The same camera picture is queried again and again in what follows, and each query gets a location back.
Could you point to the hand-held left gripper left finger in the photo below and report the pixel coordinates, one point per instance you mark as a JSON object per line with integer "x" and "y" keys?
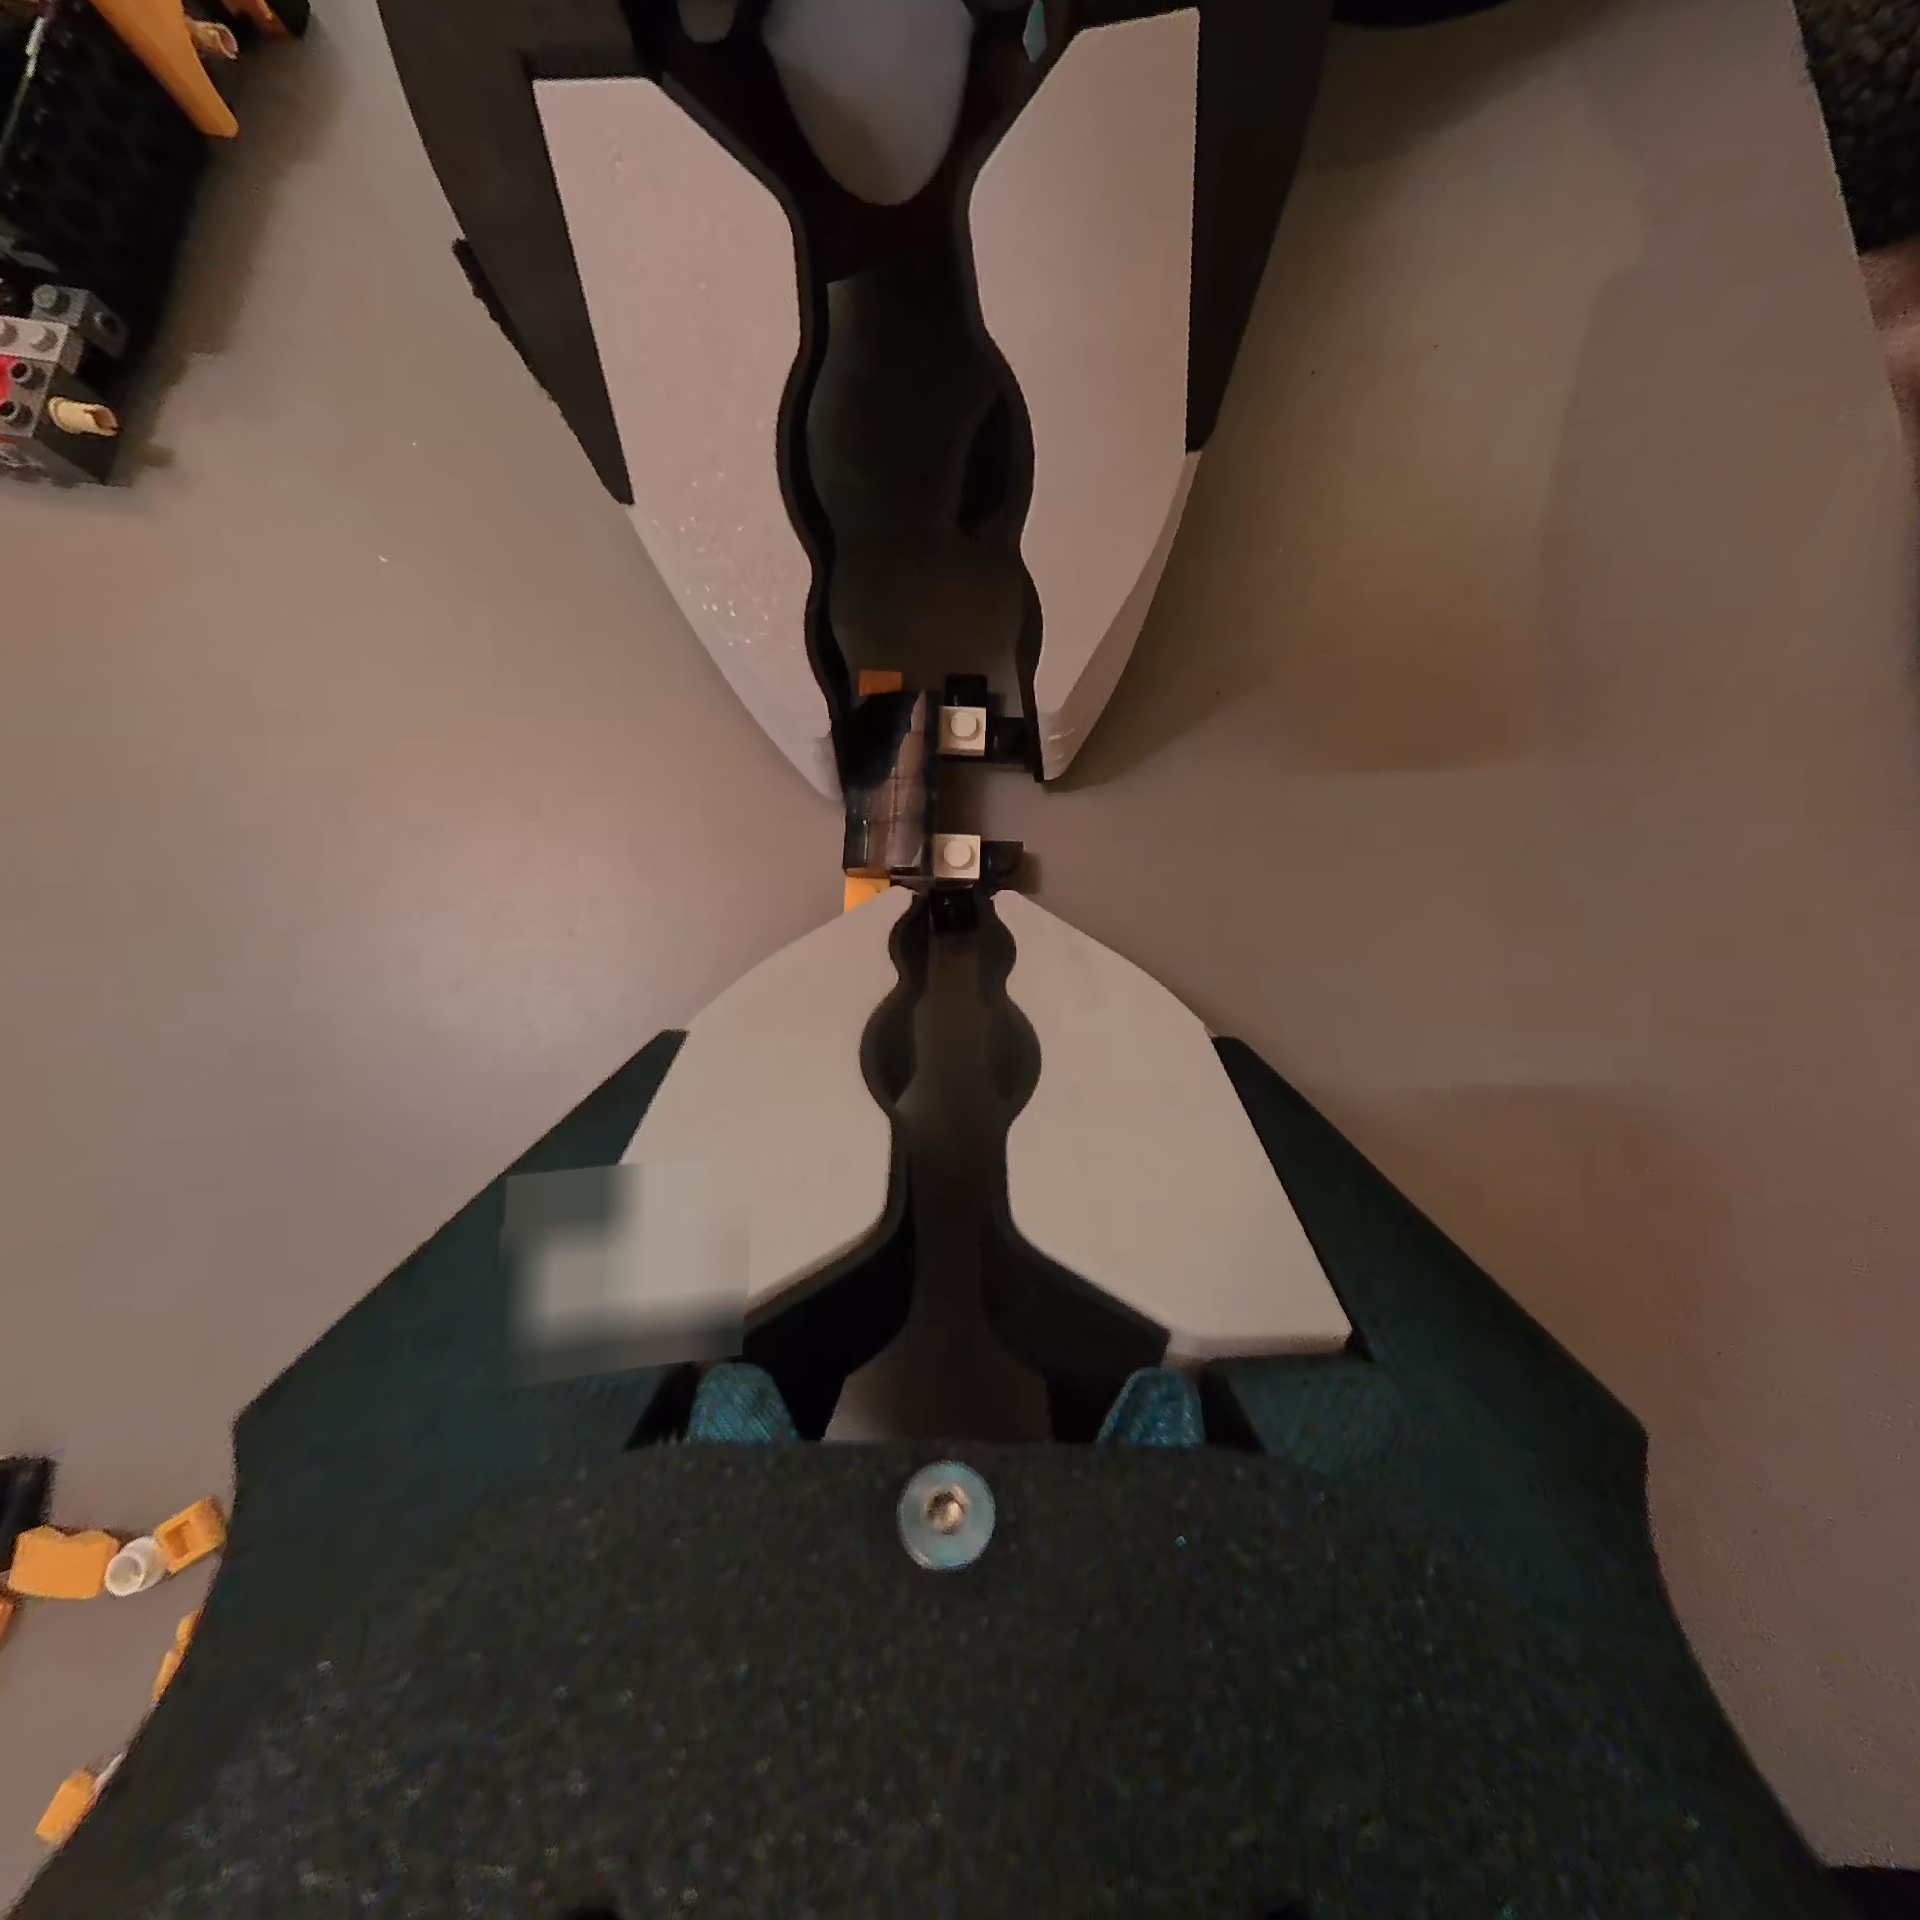
{"x": 781, "y": 1112}

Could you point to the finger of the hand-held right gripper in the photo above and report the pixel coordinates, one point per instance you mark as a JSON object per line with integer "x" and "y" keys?
{"x": 675, "y": 376}
{"x": 1102, "y": 376}

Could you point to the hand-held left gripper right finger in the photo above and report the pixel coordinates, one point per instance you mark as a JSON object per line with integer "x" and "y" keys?
{"x": 1171, "y": 1171}

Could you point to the small lego subassembly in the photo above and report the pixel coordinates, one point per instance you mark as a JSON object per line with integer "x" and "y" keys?
{"x": 902, "y": 781}

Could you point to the pile of small lego pieces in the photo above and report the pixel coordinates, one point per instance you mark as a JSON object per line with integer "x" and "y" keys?
{"x": 61, "y": 1561}

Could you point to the orange black lego car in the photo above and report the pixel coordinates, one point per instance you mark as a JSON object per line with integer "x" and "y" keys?
{"x": 93, "y": 227}

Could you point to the beige sweatshirt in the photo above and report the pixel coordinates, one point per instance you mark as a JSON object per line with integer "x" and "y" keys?
{"x": 1896, "y": 361}

